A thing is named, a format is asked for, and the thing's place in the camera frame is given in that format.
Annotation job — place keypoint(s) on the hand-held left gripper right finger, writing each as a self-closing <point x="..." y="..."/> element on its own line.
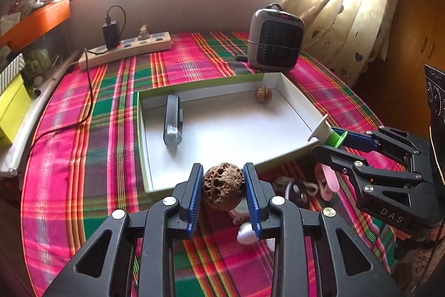
<point x="252" y="199"/>

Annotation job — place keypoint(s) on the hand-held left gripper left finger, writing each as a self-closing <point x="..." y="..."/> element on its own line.
<point x="194" y="199"/>

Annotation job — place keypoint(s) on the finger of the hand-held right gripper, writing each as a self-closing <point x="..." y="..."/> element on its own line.
<point x="361" y="141"/>
<point x="333" y="157"/>

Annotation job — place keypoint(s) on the large brown walnut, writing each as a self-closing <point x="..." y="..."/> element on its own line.
<point x="222" y="185"/>

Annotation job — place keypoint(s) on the small white plastic item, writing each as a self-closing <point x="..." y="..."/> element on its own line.
<point x="247" y="234"/>

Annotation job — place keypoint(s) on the shallow green white box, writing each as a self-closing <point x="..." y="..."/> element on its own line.
<point x="226" y="130"/>

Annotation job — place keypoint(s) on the black stapler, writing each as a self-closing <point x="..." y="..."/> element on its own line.
<point x="172" y="123"/>

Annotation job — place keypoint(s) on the small brown walnut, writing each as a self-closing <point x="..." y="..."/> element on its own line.
<point x="261" y="94"/>

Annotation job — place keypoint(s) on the plaid tablecloth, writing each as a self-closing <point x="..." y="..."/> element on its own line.
<point x="87" y="178"/>

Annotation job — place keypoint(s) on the wooden cabinet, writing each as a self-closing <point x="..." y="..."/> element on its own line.
<point x="417" y="32"/>

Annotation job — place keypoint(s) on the grey portable fan heater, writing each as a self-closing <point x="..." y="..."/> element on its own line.
<point x="276" y="39"/>

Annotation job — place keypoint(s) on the cream heart print curtain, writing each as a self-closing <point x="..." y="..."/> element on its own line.
<point x="354" y="4"/>

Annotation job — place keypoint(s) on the beige power strip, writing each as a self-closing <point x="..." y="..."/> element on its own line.
<point x="128" y="48"/>

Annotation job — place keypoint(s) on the small brown plug adapter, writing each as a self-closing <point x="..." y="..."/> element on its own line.
<point x="143" y="32"/>

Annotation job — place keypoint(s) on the black charger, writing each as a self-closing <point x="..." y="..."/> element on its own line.
<point x="111" y="34"/>

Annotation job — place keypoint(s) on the yellow box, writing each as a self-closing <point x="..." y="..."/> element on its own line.
<point x="10" y="105"/>

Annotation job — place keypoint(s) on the dark green container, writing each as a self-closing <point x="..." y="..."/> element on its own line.
<point x="38" y="57"/>

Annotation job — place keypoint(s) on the orange tray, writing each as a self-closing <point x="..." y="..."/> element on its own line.
<point x="41" y="17"/>

